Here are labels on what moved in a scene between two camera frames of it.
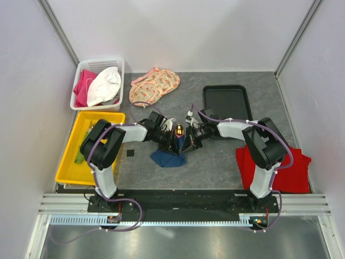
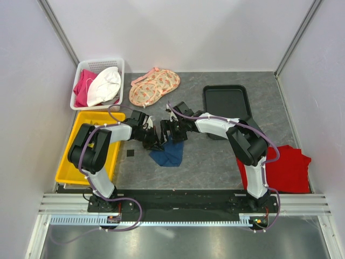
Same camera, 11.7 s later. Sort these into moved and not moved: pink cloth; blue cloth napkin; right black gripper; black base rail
Moved: right black gripper
Not moved: pink cloth; black base rail; blue cloth napkin
